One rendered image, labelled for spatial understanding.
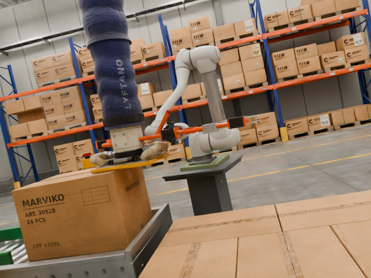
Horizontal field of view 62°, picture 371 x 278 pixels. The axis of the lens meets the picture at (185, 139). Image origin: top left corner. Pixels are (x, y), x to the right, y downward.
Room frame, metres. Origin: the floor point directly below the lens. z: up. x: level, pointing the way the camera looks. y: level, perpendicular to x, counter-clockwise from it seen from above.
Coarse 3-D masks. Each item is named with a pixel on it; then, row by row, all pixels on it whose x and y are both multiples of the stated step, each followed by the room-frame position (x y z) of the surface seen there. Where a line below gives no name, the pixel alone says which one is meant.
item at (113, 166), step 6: (108, 162) 1.59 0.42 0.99; (126, 162) 1.58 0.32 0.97; (132, 162) 1.53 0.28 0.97; (138, 162) 1.52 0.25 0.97; (144, 162) 1.49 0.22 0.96; (150, 162) 1.49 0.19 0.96; (96, 168) 1.59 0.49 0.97; (102, 168) 1.56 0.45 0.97; (108, 168) 1.55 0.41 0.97; (114, 168) 1.54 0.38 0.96; (120, 168) 1.53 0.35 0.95
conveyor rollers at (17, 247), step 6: (12, 240) 2.21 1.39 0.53; (18, 240) 2.15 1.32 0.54; (0, 246) 2.10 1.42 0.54; (6, 246) 2.05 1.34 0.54; (12, 246) 2.00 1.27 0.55; (18, 246) 2.02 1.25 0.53; (24, 246) 1.97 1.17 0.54; (12, 252) 1.87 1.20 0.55; (18, 252) 1.90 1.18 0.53; (24, 252) 1.84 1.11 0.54; (18, 258) 1.78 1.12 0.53; (24, 258) 1.72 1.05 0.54
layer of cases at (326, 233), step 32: (192, 224) 1.68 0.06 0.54; (224, 224) 1.57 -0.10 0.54; (256, 224) 1.48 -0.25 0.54; (288, 224) 1.40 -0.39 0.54; (320, 224) 1.32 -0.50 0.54; (352, 224) 1.26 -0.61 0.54; (160, 256) 1.35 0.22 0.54; (192, 256) 1.28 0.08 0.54; (224, 256) 1.22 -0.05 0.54; (256, 256) 1.16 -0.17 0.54; (288, 256) 1.11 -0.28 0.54; (320, 256) 1.06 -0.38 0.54; (352, 256) 1.02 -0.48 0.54
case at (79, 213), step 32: (32, 192) 1.60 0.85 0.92; (64, 192) 1.56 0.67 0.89; (96, 192) 1.52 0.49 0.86; (128, 192) 1.63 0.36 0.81; (32, 224) 1.61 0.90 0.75; (64, 224) 1.57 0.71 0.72; (96, 224) 1.53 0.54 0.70; (128, 224) 1.54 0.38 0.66; (32, 256) 1.62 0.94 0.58; (64, 256) 1.58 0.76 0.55
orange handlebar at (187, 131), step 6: (246, 120) 1.46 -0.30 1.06; (192, 126) 1.56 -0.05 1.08; (216, 126) 1.50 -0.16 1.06; (222, 126) 1.49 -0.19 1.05; (180, 132) 1.55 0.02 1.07; (186, 132) 1.54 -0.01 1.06; (192, 132) 1.53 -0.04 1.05; (144, 138) 1.61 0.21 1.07; (150, 138) 1.60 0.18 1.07; (102, 144) 1.69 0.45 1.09; (108, 144) 1.67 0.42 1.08
